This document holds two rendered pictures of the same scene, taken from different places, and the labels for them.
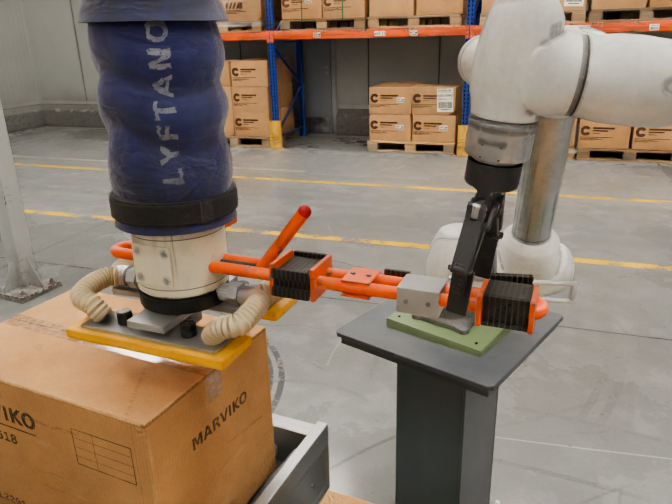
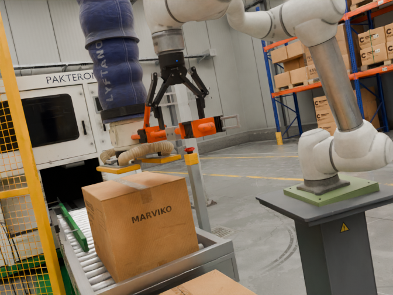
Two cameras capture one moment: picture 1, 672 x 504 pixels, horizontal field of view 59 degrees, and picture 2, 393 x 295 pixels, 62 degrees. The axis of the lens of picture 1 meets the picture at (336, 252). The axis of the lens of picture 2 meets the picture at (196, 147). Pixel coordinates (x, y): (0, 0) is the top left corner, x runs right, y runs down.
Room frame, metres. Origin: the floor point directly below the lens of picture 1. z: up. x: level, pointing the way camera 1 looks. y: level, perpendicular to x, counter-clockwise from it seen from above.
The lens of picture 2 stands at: (0.05, -0.85, 1.20)
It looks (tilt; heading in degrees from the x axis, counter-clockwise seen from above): 4 degrees down; 38
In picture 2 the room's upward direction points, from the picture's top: 11 degrees counter-clockwise
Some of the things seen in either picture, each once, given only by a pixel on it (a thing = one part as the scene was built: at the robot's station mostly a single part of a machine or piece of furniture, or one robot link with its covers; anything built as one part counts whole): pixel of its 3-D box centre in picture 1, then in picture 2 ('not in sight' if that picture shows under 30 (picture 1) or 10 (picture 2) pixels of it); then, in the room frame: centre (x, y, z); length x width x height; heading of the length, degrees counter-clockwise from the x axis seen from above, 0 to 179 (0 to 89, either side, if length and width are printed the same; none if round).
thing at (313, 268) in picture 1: (301, 274); (152, 134); (0.97, 0.06, 1.18); 0.10 x 0.08 x 0.06; 158
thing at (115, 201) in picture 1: (176, 198); (127, 112); (1.06, 0.29, 1.30); 0.23 x 0.23 x 0.04
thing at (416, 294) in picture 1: (422, 295); (178, 132); (0.89, -0.14, 1.17); 0.07 x 0.07 x 0.04; 68
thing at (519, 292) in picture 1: (507, 305); (197, 128); (0.83, -0.26, 1.18); 0.08 x 0.07 x 0.05; 68
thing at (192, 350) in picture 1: (156, 329); (116, 164); (0.97, 0.33, 1.08); 0.34 x 0.10 x 0.05; 68
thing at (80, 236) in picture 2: not in sight; (65, 222); (1.42, 1.69, 0.60); 1.60 x 0.10 x 0.09; 65
